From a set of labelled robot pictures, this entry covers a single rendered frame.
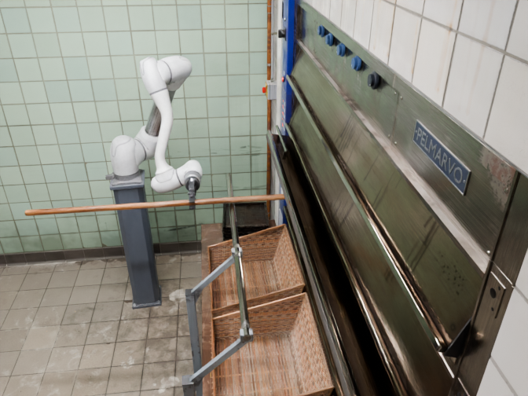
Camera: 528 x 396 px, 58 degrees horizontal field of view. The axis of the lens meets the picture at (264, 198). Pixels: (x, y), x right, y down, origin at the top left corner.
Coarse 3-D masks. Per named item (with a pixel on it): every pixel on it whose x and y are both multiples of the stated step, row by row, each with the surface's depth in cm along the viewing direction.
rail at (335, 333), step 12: (276, 156) 227; (288, 192) 197; (300, 228) 174; (312, 264) 156; (324, 300) 141; (324, 312) 139; (336, 324) 133; (336, 336) 129; (336, 348) 127; (348, 360) 123; (348, 372) 119; (348, 384) 117
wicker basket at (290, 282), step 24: (240, 240) 284; (264, 240) 286; (288, 240) 269; (216, 264) 290; (264, 264) 291; (288, 264) 263; (216, 288) 272; (264, 288) 272; (288, 288) 236; (216, 312) 237
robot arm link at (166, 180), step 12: (156, 96) 250; (168, 96) 254; (168, 108) 254; (168, 120) 255; (168, 132) 258; (156, 156) 261; (156, 168) 263; (168, 168) 262; (156, 180) 262; (168, 180) 261
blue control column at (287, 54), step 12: (288, 0) 231; (288, 12) 234; (288, 24) 237; (288, 36) 239; (288, 48) 242; (288, 60) 246; (288, 72) 249; (288, 84) 252; (288, 96) 255; (288, 108) 259; (288, 120) 262
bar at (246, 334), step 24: (240, 264) 198; (192, 288) 218; (240, 288) 185; (192, 312) 220; (240, 312) 175; (192, 336) 228; (240, 336) 165; (192, 360) 236; (216, 360) 170; (192, 384) 174
